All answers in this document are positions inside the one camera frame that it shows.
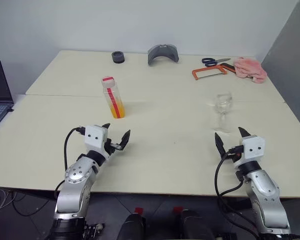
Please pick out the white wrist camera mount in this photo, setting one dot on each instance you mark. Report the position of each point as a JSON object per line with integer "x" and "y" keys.
{"x": 95, "y": 136}
{"x": 253, "y": 148}

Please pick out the clear wine glass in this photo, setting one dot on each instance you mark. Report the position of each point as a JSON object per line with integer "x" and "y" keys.
{"x": 223, "y": 102}

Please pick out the orange hacksaw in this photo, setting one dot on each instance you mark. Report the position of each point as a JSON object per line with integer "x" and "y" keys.
{"x": 195, "y": 74}

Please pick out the orange juice bottle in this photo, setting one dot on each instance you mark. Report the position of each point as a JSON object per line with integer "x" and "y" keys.
{"x": 116, "y": 107}

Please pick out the red tag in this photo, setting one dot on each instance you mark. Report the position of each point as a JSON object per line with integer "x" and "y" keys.
{"x": 139, "y": 210}
{"x": 178, "y": 210}

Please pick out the small black mechanical part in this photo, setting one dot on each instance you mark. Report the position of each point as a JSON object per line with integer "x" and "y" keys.
{"x": 93, "y": 231}

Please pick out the grey partition panel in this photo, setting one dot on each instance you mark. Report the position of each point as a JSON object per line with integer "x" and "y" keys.
{"x": 290, "y": 62}

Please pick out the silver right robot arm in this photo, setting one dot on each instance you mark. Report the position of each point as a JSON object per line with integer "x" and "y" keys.
{"x": 263, "y": 190}

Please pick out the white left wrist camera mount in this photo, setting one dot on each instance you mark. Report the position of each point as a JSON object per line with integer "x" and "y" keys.
{"x": 95, "y": 136}

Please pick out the pink cloth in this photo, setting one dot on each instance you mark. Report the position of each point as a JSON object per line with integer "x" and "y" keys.
{"x": 247, "y": 68}

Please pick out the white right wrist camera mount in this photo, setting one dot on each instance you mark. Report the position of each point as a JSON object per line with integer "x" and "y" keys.
{"x": 253, "y": 148}

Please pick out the black round tape roll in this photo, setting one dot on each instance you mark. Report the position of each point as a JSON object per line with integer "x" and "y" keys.
{"x": 118, "y": 57}

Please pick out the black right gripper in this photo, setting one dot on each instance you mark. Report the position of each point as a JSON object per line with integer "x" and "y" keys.
{"x": 230, "y": 156}

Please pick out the dark rounded shape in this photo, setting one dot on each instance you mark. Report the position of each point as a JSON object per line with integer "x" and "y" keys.
{"x": 195, "y": 225}
{"x": 131, "y": 227}

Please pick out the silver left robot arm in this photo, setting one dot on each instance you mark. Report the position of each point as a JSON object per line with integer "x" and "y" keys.
{"x": 76, "y": 175}

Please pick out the white pink bottle cap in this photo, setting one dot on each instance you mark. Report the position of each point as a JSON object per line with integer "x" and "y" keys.
{"x": 108, "y": 82}

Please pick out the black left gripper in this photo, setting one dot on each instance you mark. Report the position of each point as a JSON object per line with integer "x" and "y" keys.
{"x": 109, "y": 148}

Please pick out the grey curved visor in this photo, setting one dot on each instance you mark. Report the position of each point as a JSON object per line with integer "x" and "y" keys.
{"x": 162, "y": 53}

